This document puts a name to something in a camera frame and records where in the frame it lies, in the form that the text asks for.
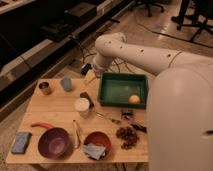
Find grey folded cloth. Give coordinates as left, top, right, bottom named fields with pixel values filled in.
left=83, top=143, right=106, bottom=160

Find red-brown bowl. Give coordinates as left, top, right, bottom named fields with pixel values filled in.
left=84, top=131, right=111, bottom=155

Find black office chair base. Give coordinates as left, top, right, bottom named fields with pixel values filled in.
left=130, top=0, right=164, bottom=17

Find yellow round fruit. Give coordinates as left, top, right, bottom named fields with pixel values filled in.
left=128, top=95, right=141, bottom=104

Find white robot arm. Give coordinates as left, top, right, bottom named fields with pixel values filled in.
left=92, top=32, right=213, bottom=171

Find metal spoon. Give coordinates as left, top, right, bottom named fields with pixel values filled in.
left=96, top=112, right=121, bottom=124

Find brown grape cluster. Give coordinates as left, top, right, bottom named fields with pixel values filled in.
left=116, top=127, right=139, bottom=150

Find blue sponge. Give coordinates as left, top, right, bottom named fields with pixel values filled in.
left=11, top=132, right=32, bottom=154

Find metal tin can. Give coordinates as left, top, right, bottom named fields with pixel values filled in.
left=39, top=82, right=52, bottom=95

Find purple bowl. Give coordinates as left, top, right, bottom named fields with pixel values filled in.
left=38, top=127, right=71, bottom=159

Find black handled knife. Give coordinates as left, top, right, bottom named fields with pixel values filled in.
left=130, top=124, right=147, bottom=133

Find white paper cup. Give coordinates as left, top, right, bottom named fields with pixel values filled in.
left=74, top=98, right=90, bottom=118

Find yellow banana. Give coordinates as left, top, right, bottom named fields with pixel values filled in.
left=73, top=120, right=81, bottom=149

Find green plastic tray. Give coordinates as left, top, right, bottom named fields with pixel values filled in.
left=97, top=73, right=148, bottom=109

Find black floor cables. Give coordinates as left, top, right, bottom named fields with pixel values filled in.
left=69, top=31, right=134, bottom=73

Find small dark purple object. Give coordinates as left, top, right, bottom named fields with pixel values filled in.
left=121, top=110, right=133, bottom=119

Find black power adapter box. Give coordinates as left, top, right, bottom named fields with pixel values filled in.
left=81, top=63, right=92, bottom=76

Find black box on shelf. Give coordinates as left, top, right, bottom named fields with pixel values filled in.
left=65, top=2, right=97, bottom=22

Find translucent blue plastic cup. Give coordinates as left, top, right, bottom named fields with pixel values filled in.
left=60, top=77, right=72, bottom=92

